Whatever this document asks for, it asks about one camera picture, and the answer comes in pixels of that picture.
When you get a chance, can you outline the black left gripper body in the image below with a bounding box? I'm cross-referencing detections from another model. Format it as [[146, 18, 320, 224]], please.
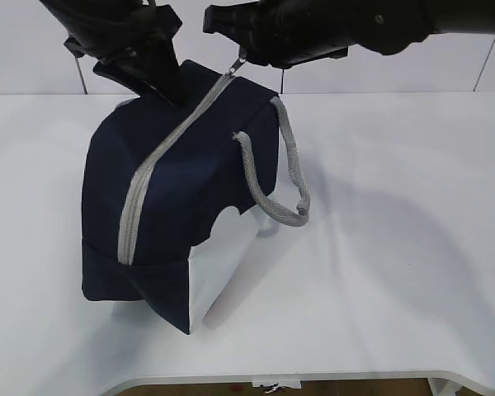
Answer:
[[41, 0, 182, 63]]

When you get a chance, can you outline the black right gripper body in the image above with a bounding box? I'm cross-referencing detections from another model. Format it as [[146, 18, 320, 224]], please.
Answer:
[[247, 1, 431, 68]]

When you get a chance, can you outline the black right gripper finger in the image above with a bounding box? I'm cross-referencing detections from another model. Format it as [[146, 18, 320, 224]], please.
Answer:
[[202, 2, 258, 45]]

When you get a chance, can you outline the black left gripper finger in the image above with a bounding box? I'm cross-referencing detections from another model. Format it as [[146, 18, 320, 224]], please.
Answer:
[[92, 61, 169, 103], [127, 38, 186, 106]]

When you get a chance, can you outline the navy and white lunch bag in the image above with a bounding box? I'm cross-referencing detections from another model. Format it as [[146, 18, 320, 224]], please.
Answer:
[[82, 60, 310, 334]]

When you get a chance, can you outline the white tape under table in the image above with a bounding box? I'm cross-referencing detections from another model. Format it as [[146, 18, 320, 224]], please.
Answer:
[[251, 374, 304, 394]]

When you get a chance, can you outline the white table leg frame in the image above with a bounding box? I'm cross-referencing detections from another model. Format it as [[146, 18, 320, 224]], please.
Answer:
[[427, 378, 463, 396]]

